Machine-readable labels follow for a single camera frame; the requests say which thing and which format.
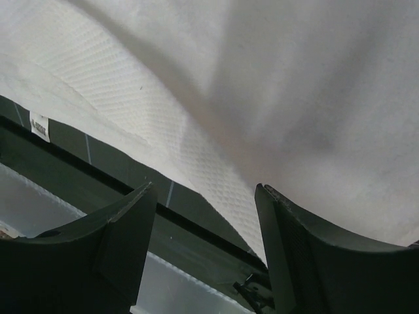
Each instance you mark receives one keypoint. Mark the white towel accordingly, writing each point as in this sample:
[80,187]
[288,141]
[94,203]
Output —
[318,99]

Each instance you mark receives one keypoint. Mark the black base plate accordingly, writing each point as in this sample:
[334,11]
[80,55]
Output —
[221,260]

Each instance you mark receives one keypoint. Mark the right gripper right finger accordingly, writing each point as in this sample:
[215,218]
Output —
[316,266]

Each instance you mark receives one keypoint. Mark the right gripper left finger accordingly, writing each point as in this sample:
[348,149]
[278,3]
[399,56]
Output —
[91,265]

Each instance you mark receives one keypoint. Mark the slotted cable duct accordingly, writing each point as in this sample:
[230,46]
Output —
[165,288]

